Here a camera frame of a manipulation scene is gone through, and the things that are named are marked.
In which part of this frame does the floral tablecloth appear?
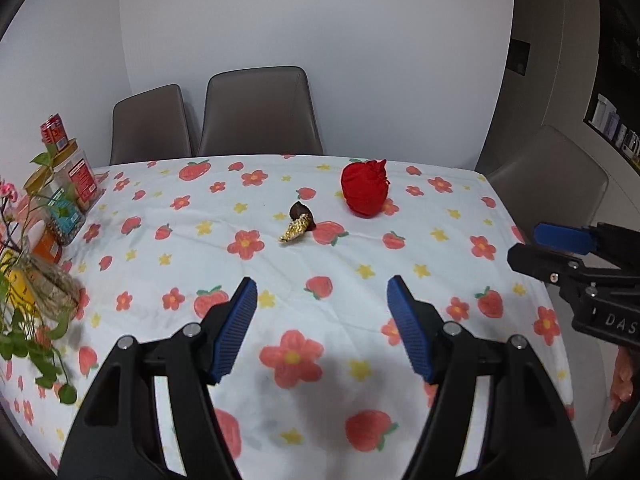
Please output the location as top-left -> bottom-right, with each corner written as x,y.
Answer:
0,154 -> 576,480

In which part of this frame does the beige upholstered chair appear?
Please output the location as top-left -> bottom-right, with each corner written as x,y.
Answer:
196,66 -> 325,157
110,84 -> 193,166
475,125 -> 610,248

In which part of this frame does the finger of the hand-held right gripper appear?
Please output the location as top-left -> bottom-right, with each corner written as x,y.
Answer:
532,224 -> 598,253
507,243 -> 586,285

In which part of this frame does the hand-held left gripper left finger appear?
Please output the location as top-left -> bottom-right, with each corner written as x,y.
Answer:
57,276 -> 258,480

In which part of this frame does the pink flower stem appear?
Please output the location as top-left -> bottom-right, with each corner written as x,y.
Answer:
0,177 -> 23,261

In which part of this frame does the black wall panel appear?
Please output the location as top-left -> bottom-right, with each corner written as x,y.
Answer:
505,37 -> 531,78

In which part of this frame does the orange jar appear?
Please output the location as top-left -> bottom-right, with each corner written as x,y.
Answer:
31,220 -> 63,265

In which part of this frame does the potted green plant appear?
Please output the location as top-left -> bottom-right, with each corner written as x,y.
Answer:
0,151 -> 83,406

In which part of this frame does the red cloth pouch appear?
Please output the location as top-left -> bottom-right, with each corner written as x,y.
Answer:
341,158 -> 390,219

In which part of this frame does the yellow packet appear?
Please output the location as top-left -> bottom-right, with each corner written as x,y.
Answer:
0,250 -> 41,322

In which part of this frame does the clear jar with teal label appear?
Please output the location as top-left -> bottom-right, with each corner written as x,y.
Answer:
25,167 -> 87,247

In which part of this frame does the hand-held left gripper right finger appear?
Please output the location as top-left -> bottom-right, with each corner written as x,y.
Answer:
387,275 -> 586,480

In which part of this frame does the person's right hand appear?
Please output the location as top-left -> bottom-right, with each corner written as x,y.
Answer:
610,347 -> 638,403

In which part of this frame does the gold foil wrapper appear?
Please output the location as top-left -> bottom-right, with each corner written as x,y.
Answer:
278,201 -> 317,244

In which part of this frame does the clear jar with red label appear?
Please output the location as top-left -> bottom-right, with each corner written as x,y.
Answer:
50,139 -> 104,213

